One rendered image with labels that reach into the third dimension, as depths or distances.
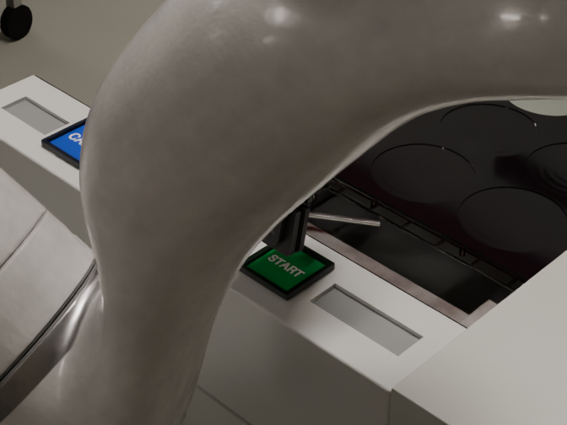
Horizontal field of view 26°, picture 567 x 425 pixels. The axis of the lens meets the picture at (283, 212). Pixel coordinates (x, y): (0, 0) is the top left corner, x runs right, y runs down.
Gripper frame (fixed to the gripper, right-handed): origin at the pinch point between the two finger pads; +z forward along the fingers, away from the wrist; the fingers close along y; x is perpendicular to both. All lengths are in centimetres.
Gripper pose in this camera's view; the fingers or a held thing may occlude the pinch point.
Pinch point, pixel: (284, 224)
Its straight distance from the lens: 96.0
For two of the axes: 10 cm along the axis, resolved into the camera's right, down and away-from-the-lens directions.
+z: -1.4, 8.7, 4.6
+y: -6.8, 2.5, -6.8
